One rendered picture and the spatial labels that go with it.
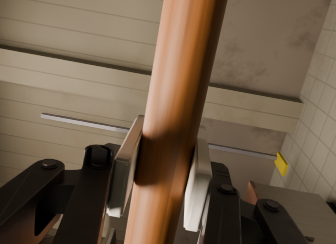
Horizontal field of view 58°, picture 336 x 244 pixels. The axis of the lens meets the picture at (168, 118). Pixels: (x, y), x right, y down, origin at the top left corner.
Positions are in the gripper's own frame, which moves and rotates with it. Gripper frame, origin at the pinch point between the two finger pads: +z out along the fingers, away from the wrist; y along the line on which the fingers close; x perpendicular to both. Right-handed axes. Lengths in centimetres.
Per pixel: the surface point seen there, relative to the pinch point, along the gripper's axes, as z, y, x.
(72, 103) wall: 275, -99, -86
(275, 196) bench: 155, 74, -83
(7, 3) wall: 270, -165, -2
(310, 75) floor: 263, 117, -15
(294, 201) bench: 153, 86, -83
